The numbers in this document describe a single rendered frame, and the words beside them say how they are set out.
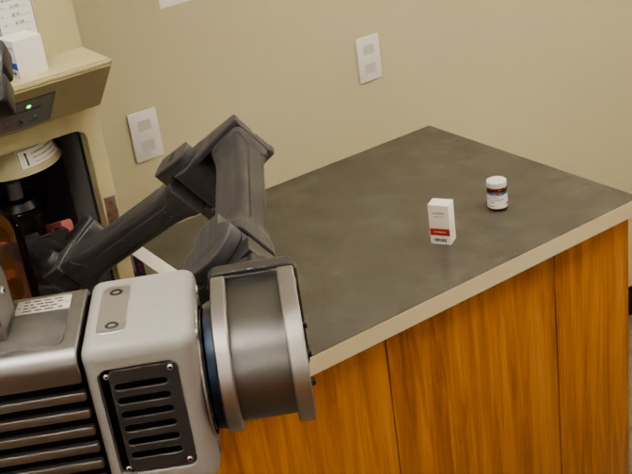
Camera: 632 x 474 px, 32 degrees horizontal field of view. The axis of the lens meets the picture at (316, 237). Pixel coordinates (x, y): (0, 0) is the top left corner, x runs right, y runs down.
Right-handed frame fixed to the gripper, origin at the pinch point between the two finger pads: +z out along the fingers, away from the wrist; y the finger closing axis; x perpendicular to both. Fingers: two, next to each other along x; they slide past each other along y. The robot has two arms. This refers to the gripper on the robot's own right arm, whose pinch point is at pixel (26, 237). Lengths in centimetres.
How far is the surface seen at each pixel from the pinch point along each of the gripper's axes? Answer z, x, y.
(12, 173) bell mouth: -6.9, -15.2, 1.2
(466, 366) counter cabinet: -35, 45, -71
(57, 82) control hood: -19.9, -32.1, -6.1
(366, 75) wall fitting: 35, 6, -102
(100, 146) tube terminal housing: -8.7, -15.4, -14.4
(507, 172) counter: -6, 24, -110
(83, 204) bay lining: -0.4, -2.5, -11.6
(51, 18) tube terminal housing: -8.7, -39.3, -11.3
